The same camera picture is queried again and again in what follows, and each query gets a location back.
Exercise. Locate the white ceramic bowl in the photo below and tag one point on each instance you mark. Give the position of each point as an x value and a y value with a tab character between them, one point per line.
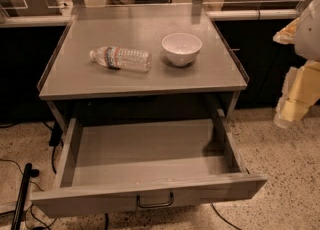
181	49

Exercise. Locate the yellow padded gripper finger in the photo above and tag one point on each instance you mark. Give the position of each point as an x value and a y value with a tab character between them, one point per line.
300	91

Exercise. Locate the white horizontal rail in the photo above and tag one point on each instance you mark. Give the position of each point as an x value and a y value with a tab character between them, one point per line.
193	17

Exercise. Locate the black pole stand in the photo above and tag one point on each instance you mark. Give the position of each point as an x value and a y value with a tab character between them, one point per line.
28	172

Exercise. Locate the open grey top drawer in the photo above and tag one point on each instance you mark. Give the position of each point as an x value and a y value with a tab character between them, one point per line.
142	166

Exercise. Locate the clear plastic water bottle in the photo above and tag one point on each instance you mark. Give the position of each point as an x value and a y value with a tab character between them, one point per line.
118	58

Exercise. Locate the grey cabinet desk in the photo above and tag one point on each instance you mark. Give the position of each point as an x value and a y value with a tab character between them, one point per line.
72	75

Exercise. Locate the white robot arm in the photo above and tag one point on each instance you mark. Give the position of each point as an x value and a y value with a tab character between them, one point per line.
303	33

